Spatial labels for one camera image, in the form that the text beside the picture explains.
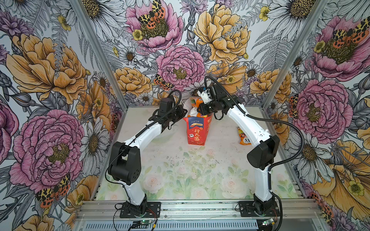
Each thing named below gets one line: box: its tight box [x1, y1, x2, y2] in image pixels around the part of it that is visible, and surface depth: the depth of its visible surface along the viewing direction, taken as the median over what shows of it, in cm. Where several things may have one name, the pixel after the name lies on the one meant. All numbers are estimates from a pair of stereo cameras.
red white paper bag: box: [183, 98, 213, 146], surface depth 89 cm
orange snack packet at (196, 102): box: [186, 97, 209, 118], surface depth 84 cm
